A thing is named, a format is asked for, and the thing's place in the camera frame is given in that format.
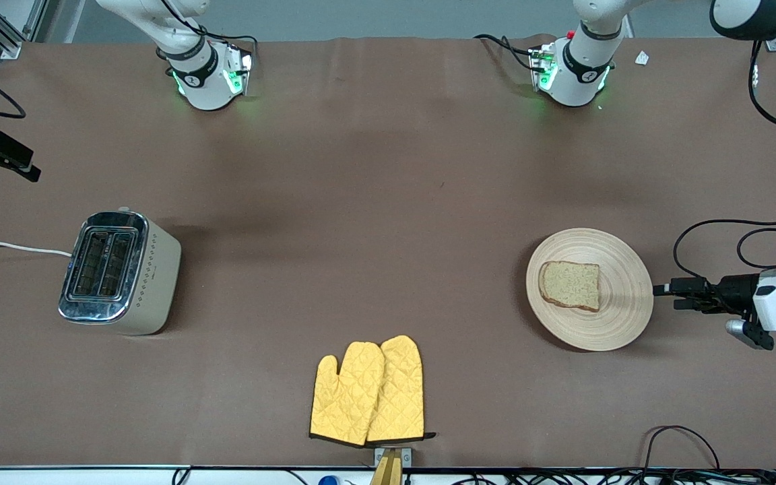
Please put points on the brown toast slice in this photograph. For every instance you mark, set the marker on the brown toast slice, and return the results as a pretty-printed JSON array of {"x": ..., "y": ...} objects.
[{"x": 570, "y": 286}]

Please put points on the beige chrome toaster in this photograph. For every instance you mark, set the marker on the beige chrome toaster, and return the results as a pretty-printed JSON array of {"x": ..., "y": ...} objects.
[{"x": 152, "y": 283}]

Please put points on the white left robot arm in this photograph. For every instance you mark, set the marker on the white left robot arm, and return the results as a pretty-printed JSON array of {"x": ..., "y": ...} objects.
[{"x": 580, "y": 81}]

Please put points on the blue cap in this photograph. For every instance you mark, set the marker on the blue cap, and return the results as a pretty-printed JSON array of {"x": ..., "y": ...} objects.
[{"x": 329, "y": 481}]

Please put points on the small metal bracket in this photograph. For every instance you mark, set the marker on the small metal bracket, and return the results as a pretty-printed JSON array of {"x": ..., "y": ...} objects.
[{"x": 407, "y": 457}]

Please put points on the brown table cover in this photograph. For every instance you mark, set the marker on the brown table cover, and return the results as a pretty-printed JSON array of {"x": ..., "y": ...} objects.
[{"x": 388, "y": 168}]

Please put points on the yellow quilted oven mitt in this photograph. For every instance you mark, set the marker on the yellow quilted oven mitt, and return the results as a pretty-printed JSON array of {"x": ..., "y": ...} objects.
[
  {"x": 347, "y": 397},
  {"x": 401, "y": 391}
]

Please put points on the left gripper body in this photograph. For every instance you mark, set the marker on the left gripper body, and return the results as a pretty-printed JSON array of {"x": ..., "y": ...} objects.
[{"x": 733, "y": 292}]

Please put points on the white paper scrap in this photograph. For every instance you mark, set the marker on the white paper scrap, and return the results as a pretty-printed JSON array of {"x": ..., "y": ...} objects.
[{"x": 642, "y": 58}]

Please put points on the round wooden plate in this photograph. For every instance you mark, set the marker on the round wooden plate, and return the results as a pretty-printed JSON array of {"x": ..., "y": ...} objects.
[{"x": 624, "y": 316}]

